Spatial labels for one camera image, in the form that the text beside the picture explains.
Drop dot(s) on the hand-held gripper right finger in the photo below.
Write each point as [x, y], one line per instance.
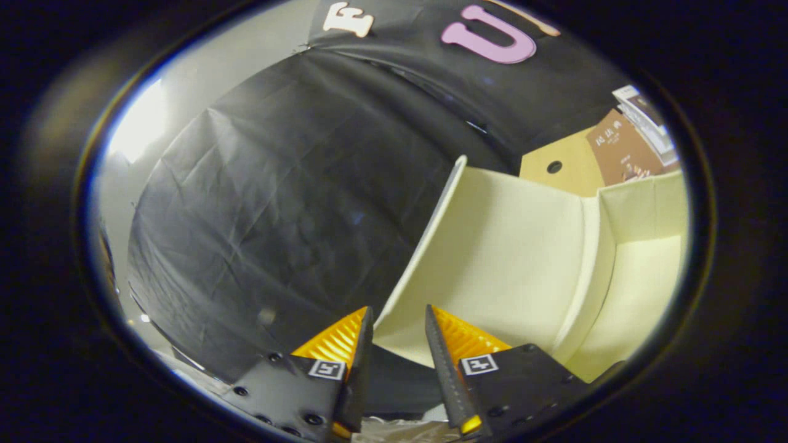
[444, 375]

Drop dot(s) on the black backdrop cloth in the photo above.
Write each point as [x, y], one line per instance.
[277, 203]

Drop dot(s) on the brown book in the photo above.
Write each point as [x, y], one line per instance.
[622, 151]

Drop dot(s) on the grey fabric storage box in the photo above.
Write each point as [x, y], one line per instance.
[517, 258]

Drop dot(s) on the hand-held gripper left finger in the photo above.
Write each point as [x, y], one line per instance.
[360, 369]

